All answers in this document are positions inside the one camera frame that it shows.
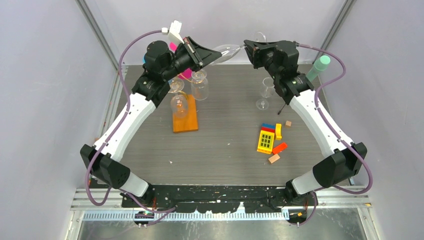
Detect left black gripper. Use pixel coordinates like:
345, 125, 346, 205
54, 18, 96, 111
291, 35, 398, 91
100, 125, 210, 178
162, 37, 222, 82

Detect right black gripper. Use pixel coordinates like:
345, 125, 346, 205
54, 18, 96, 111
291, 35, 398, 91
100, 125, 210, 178
241, 41, 280, 81

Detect clear tall wine glass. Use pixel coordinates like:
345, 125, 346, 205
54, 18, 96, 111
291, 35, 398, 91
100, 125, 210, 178
209, 31, 267, 66

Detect clear stemless wine glass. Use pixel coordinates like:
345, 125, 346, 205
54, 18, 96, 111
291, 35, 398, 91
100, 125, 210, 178
190, 69, 209, 101

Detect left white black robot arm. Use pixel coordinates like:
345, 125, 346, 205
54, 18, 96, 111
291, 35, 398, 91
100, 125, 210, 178
80, 36, 222, 207

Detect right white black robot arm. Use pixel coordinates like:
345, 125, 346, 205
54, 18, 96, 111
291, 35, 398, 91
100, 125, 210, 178
243, 40, 368, 205

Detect pink wine glass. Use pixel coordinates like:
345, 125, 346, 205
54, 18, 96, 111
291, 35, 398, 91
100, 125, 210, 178
169, 42, 193, 80

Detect clear wine glass front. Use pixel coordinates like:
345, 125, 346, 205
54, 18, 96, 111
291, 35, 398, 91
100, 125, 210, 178
170, 94, 189, 119

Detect mint green cylinder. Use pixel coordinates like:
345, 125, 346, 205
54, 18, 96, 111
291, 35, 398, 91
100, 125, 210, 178
306, 55, 331, 82

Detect blue toy brick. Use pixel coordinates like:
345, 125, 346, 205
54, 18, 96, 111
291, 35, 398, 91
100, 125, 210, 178
261, 123, 276, 130

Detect small brown wooden cube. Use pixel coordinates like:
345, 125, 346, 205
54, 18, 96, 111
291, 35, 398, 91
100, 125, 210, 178
285, 120, 292, 128

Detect red toy brick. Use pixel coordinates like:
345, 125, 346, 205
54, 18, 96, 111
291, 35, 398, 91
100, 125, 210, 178
260, 127, 275, 133

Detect yellow toy brick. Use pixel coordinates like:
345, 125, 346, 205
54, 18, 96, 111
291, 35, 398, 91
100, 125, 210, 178
275, 123, 283, 141

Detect yellow toy block window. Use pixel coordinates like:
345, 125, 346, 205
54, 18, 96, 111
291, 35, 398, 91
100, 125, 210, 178
256, 130, 275, 154

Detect orange toy block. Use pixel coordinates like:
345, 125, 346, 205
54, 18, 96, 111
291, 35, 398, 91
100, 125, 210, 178
272, 142, 288, 155

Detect tan wooden block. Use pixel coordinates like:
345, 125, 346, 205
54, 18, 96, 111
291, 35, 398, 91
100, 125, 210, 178
268, 153, 281, 164

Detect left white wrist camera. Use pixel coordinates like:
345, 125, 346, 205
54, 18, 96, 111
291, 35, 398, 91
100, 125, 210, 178
161, 20, 184, 45

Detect gold wire wine glass rack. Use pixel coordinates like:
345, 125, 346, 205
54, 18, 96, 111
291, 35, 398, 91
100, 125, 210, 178
168, 68, 199, 134

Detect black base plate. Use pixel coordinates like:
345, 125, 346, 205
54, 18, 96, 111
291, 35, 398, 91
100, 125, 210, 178
122, 184, 315, 214

